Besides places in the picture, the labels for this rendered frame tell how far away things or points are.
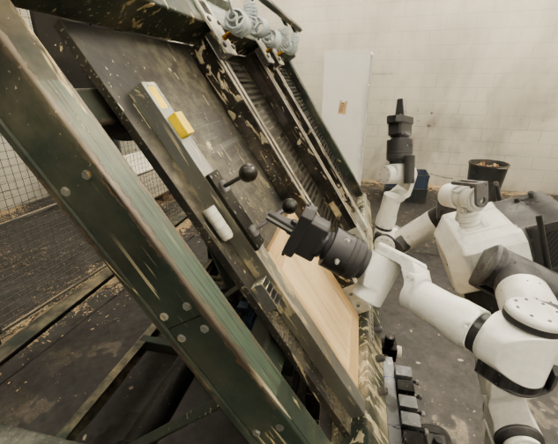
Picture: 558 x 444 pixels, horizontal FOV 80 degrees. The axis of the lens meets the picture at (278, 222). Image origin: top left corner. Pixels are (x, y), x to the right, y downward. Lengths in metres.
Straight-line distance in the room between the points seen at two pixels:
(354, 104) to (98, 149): 4.44
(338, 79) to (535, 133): 3.27
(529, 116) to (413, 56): 1.96
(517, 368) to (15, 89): 0.79
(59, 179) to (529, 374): 0.73
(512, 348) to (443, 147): 5.85
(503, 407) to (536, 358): 0.81
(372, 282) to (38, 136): 0.60
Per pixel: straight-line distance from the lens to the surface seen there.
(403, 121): 1.25
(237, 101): 1.13
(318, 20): 6.42
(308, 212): 0.66
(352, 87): 4.85
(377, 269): 0.69
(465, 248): 0.96
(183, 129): 0.74
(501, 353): 0.60
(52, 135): 0.57
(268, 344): 0.83
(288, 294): 0.82
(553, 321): 0.60
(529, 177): 6.75
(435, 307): 0.63
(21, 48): 0.60
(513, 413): 1.44
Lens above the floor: 1.70
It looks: 23 degrees down
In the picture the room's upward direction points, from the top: straight up
